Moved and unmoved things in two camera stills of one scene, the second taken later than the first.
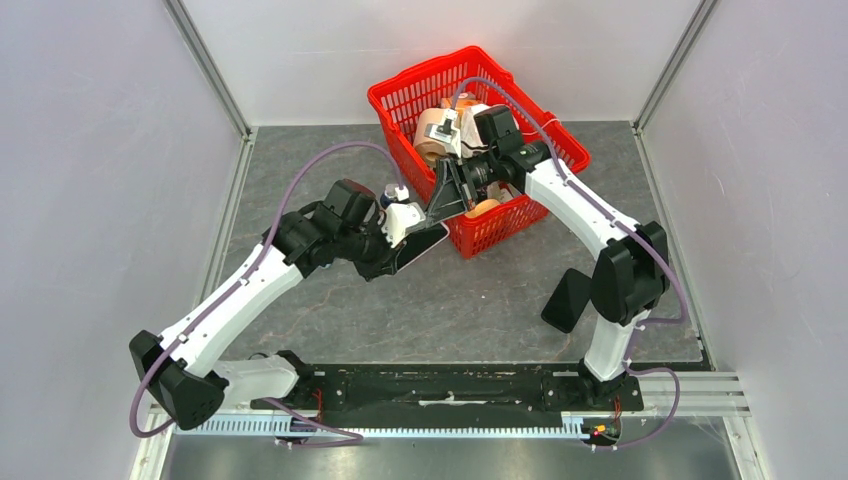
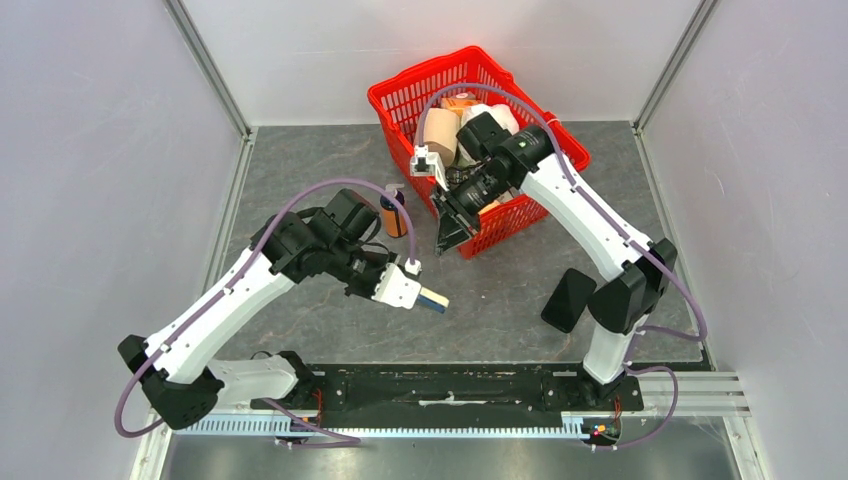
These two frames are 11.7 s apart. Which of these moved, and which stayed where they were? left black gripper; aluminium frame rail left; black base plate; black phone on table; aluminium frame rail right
Moved: left black gripper
Stayed: aluminium frame rail right; black phone on table; aluminium frame rail left; black base plate
